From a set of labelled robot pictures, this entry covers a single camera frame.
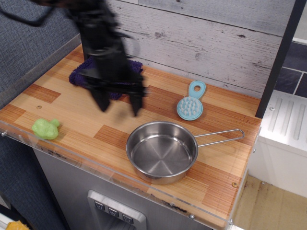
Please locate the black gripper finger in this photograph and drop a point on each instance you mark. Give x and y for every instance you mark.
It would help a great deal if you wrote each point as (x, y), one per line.
(101, 97)
(136, 103)

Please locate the dispenser panel with buttons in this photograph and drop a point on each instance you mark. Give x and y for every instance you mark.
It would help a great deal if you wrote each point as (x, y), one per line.
(110, 214)

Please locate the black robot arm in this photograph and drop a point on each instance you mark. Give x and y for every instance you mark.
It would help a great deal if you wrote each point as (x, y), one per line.
(102, 42)

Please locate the yellow spiky toy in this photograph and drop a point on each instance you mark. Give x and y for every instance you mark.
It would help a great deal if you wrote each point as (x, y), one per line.
(16, 225)

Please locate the clear acrylic edge guard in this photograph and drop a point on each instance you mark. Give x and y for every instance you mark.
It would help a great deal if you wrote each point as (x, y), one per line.
(192, 212)

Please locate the green toy broccoli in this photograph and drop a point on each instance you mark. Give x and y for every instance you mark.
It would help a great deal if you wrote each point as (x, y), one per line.
(46, 129)

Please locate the light blue scalp brush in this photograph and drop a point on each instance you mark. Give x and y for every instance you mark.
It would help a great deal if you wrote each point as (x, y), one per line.
(190, 108)

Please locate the black right frame post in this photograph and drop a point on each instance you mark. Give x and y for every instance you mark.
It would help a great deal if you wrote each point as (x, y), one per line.
(289, 33)

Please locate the white toy sink unit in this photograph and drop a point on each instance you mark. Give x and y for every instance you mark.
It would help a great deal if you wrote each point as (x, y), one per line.
(280, 152)

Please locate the purple knitted cloth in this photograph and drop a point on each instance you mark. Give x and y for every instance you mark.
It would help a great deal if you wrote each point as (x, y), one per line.
(77, 79)

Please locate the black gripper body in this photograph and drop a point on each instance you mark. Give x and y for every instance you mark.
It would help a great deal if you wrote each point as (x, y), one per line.
(112, 73)

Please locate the stainless steel pan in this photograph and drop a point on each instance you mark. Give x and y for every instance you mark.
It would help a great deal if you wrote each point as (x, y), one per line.
(162, 152)

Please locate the grey toy fridge cabinet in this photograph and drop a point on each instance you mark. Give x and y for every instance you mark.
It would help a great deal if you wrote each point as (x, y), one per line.
(70, 185)

